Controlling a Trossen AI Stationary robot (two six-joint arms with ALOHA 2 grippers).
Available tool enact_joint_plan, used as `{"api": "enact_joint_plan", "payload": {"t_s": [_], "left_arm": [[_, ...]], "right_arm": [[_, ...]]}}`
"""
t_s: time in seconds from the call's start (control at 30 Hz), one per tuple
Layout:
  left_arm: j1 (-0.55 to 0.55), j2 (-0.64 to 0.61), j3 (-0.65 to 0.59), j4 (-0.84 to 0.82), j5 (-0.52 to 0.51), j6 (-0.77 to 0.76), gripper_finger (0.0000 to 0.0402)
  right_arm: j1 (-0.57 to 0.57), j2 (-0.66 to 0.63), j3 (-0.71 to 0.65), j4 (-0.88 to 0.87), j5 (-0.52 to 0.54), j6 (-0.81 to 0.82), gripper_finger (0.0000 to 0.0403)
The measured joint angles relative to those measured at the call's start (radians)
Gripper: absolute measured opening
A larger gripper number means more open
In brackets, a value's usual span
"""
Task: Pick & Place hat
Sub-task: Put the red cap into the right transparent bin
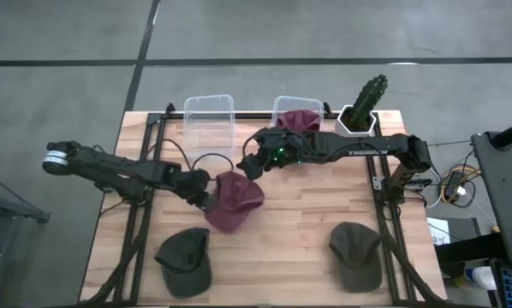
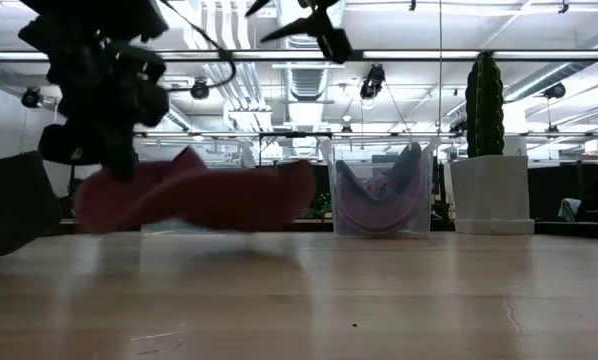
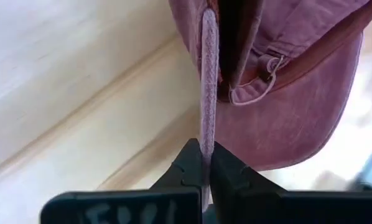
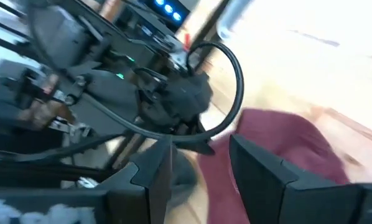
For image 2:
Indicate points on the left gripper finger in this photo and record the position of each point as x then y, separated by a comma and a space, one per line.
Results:
121, 155
69, 145

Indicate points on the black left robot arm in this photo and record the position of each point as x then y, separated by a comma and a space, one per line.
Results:
94, 20

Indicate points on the black ceiling spotlight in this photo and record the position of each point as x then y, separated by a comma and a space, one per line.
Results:
199, 90
555, 90
373, 80
31, 97

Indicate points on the dark green baseball cap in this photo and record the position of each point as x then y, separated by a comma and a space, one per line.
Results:
14, 205

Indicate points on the small green plant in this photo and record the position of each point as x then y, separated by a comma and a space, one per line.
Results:
324, 205

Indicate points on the green cactus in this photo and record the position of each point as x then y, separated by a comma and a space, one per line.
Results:
485, 105

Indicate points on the white hexagonal plant pot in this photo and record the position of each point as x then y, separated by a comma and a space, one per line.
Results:
491, 195

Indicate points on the silver ventilation duct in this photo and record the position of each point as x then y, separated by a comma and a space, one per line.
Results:
306, 82

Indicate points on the black horizontal rail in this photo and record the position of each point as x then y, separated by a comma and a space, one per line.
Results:
289, 135

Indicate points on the black aluminium table frame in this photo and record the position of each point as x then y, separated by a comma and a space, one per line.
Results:
569, 229

